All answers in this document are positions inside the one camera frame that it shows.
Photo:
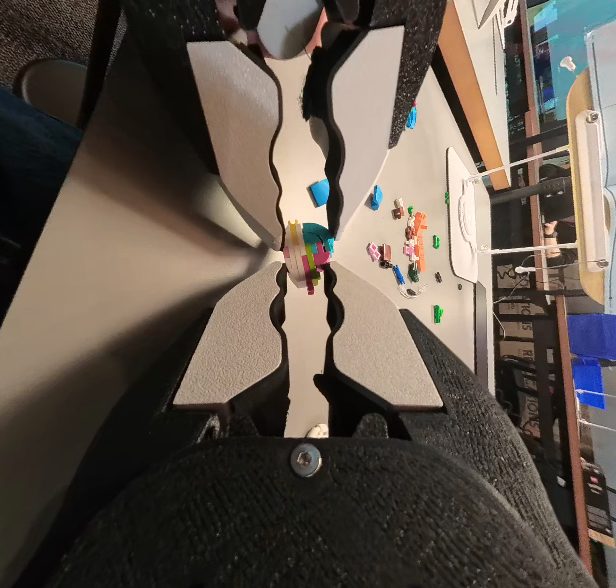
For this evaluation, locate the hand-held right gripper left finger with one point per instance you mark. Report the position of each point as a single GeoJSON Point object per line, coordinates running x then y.
{"type": "Point", "coordinates": [226, 357]}

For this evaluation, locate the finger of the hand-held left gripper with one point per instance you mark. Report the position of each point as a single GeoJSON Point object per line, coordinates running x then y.
{"type": "Point", "coordinates": [370, 92]}
{"type": "Point", "coordinates": [231, 116]}

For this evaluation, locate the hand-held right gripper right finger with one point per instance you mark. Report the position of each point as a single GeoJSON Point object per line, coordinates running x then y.
{"type": "Point", "coordinates": [380, 357]}

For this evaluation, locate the multicoloured lego heart assembly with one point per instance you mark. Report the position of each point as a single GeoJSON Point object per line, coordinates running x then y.
{"type": "Point", "coordinates": [301, 251]}

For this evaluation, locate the blue curved lego piece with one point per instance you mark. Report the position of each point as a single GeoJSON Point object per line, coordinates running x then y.
{"type": "Point", "coordinates": [411, 116]}

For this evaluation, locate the transparent lego piece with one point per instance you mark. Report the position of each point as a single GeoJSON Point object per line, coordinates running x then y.
{"type": "Point", "coordinates": [419, 291]}

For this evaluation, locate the blue lego pin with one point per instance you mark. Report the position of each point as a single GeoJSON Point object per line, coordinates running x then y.
{"type": "Point", "coordinates": [398, 274]}

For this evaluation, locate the dark green lego piece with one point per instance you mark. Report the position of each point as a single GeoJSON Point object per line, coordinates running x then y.
{"type": "Point", "coordinates": [414, 273]}

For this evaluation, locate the brown white striped lego brick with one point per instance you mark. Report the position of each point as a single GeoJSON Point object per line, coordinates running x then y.
{"type": "Point", "coordinates": [387, 252]}

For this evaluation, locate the blue curved lego brick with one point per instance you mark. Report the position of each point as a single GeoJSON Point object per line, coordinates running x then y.
{"type": "Point", "coordinates": [377, 198]}

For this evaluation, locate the blue wedge lego piece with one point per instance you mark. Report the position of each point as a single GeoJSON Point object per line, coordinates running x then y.
{"type": "Point", "coordinates": [318, 192]}

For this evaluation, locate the large orange lego piece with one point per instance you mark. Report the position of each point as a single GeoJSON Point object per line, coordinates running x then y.
{"type": "Point", "coordinates": [421, 241]}

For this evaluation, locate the person's left hand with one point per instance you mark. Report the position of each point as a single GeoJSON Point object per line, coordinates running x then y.
{"type": "Point", "coordinates": [226, 8]}

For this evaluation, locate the dark flat panel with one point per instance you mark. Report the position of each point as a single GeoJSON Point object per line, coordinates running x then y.
{"type": "Point", "coordinates": [483, 338]}

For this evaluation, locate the wood edged desk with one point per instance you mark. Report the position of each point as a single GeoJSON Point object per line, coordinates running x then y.
{"type": "Point", "coordinates": [483, 131]}

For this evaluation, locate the white rounded mat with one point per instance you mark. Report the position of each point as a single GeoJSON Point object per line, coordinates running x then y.
{"type": "Point", "coordinates": [455, 261]}

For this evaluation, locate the printed cardboard box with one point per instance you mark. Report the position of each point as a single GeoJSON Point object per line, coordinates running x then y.
{"type": "Point", "coordinates": [522, 333]}

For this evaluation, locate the white clear rod stand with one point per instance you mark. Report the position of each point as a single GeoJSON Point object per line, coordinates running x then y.
{"type": "Point", "coordinates": [469, 213]}

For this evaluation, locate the teal screen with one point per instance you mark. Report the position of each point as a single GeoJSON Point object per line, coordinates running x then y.
{"type": "Point", "coordinates": [568, 1]}

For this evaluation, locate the white small knob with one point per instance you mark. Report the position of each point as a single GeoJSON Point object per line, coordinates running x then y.
{"type": "Point", "coordinates": [568, 63]}

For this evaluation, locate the round wooden board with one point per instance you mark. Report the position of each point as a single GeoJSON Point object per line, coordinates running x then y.
{"type": "Point", "coordinates": [575, 95]}

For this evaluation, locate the dark rounded shoe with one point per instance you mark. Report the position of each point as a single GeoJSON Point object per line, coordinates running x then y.
{"type": "Point", "coordinates": [53, 92]}

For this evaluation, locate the brown wooden beam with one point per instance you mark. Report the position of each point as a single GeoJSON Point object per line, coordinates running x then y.
{"type": "Point", "coordinates": [563, 338]}

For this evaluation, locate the person's blue jeans leg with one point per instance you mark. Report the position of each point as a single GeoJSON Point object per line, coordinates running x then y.
{"type": "Point", "coordinates": [33, 165]}

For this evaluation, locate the blue tape strips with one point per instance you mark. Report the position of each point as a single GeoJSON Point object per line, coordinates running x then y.
{"type": "Point", "coordinates": [592, 338]}

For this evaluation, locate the black printed box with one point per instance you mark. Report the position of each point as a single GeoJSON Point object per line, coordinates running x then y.
{"type": "Point", "coordinates": [596, 501]}

